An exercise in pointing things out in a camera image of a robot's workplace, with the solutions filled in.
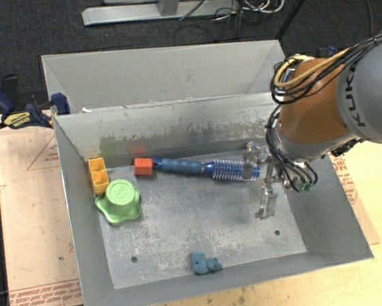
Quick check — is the yellow plastic box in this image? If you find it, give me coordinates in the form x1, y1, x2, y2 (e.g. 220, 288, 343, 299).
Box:
87, 156, 111, 196

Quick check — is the grey metal bin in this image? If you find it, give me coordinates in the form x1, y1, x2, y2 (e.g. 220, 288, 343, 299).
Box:
41, 20, 378, 306

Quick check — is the red-orange cube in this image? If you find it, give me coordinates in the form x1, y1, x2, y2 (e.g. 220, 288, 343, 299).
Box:
132, 155, 156, 178

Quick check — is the blue toy piece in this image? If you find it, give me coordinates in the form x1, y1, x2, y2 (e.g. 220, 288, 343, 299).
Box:
189, 248, 225, 277

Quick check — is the blue hair brush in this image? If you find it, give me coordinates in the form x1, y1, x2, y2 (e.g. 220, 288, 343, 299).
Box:
151, 145, 263, 193

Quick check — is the green plastic cup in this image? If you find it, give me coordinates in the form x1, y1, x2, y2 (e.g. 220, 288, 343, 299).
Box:
92, 176, 145, 228

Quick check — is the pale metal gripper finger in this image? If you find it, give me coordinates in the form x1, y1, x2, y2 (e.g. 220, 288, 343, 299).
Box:
251, 185, 282, 221
240, 139, 272, 181

